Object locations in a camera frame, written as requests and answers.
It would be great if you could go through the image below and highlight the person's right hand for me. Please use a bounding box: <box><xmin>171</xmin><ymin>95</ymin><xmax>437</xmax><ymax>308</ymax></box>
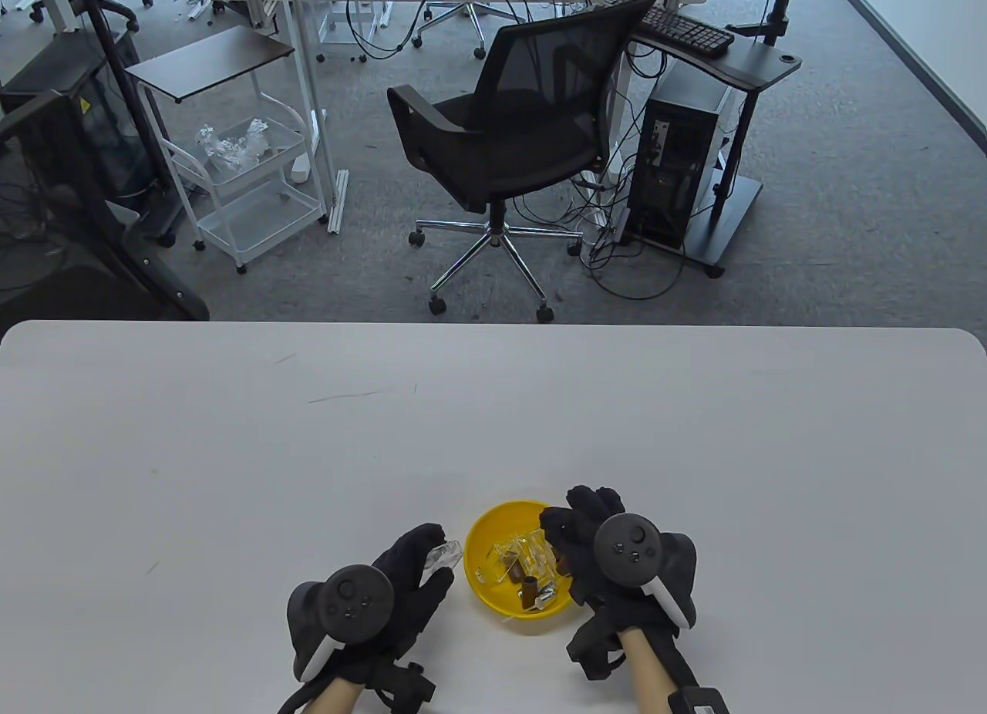
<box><xmin>538</xmin><ymin>485</ymin><xmax>681</xmax><ymax>642</ymax></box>

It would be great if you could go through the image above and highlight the person's left hand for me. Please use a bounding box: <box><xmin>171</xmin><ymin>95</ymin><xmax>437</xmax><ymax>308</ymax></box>
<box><xmin>333</xmin><ymin>523</ymin><xmax>456</xmax><ymax>681</ymax></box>

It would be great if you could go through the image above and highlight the black forearm box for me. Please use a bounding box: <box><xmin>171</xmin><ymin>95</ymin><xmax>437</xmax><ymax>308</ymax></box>
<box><xmin>668</xmin><ymin>688</ymin><xmax>730</xmax><ymax>714</ymax></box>

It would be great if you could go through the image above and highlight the person's left forearm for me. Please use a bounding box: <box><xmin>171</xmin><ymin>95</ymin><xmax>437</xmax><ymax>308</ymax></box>
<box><xmin>302</xmin><ymin>677</ymin><xmax>365</xmax><ymax>714</ymax></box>

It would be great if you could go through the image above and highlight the person's right forearm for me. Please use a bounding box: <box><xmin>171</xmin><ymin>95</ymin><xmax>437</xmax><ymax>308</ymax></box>
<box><xmin>619</xmin><ymin>628</ymin><xmax>695</xmax><ymax>714</ymax></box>

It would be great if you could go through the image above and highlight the black and white controller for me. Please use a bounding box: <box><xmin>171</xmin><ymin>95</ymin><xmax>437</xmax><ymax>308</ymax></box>
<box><xmin>287</xmin><ymin>564</ymin><xmax>396</xmax><ymax>682</ymax></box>
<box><xmin>593</xmin><ymin>513</ymin><xmax>699</xmax><ymax>631</ymax></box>

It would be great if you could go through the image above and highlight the yellow bowl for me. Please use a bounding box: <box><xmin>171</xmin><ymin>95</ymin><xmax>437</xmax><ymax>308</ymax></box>
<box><xmin>465</xmin><ymin>500</ymin><xmax>578</xmax><ymax>635</ymax></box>

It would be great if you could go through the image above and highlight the black computer tower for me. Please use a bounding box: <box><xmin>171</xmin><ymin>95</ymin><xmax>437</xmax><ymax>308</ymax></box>
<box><xmin>627</xmin><ymin>60</ymin><xmax>732</xmax><ymax>252</ymax></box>

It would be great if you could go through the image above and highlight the black mesh office chair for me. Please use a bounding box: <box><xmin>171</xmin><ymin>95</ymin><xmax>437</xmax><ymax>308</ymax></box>
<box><xmin>387</xmin><ymin>0</ymin><xmax>662</xmax><ymax>323</ymax></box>

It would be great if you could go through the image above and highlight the aluminium profile bar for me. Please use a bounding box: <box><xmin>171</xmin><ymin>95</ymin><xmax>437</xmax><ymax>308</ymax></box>
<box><xmin>327</xmin><ymin>169</ymin><xmax>350</xmax><ymax>234</ymax></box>

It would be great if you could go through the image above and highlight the white rolling cart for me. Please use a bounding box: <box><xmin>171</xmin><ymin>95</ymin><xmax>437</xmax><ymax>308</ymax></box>
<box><xmin>158</xmin><ymin>93</ymin><xmax>331</xmax><ymax>275</ymax></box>

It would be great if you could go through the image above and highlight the crumpled clear plastic wrap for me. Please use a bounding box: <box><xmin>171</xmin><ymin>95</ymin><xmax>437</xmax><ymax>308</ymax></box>
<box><xmin>196</xmin><ymin>117</ymin><xmax>272</xmax><ymax>169</ymax></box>

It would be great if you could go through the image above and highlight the black computer cart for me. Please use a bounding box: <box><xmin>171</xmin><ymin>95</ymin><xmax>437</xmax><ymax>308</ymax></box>
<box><xmin>617</xmin><ymin>26</ymin><xmax>803</xmax><ymax>278</ymax></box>

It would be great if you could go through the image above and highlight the black keyboard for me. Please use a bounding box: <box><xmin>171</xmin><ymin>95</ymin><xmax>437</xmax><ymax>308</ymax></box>
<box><xmin>637</xmin><ymin>5</ymin><xmax>736</xmax><ymax>59</ymax></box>

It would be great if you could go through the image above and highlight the office chair with white base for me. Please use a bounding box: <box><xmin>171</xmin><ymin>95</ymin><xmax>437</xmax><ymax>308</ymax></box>
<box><xmin>411</xmin><ymin>1</ymin><xmax>488</xmax><ymax>59</ymax></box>

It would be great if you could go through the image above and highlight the dark brown side table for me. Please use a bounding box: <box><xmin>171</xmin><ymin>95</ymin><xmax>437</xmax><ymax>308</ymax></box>
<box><xmin>125</xmin><ymin>25</ymin><xmax>297</xmax><ymax>105</ymax></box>

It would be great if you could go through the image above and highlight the black stand pole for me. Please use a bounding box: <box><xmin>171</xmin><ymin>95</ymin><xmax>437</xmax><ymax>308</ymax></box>
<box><xmin>69</xmin><ymin>0</ymin><xmax>180</xmax><ymax>246</ymax></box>

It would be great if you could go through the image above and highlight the black swivel chair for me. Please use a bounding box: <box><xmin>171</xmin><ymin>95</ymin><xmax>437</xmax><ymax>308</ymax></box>
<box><xmin>29</xmin><ymin>0</ymin><xmax>141</xmax><ymax>35</ymax></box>

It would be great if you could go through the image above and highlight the white desk leg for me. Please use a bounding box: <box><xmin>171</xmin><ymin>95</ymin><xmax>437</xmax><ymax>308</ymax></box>
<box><xmin>35</xmin><ymin>0</ymin><xmax>79</xmax><ymax>35</ymax></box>

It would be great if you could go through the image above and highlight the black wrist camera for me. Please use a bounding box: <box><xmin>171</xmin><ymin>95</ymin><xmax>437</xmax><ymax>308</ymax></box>
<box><xmin>362</xmin><ymin>660</ymin><xmax>437</xmax><ymax>714</ymax></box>
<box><xmin>567</xmin><ymin>614</ymin><xmax>627</xmax><ymax>682</ymax></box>

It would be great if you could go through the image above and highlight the tangle of black cables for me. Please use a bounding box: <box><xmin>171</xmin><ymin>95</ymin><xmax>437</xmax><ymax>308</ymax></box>
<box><xmin>567</xmin><ymin>147</ymin><xmax>689</xmax><ymax>302</ymax></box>

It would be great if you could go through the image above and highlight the black machine enclosure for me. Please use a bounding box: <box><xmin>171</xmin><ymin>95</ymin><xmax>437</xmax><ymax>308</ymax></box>
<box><xmin>0</xmin><ymin>47</ymin><xmax>211</xmax><ymax>323</ymax></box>

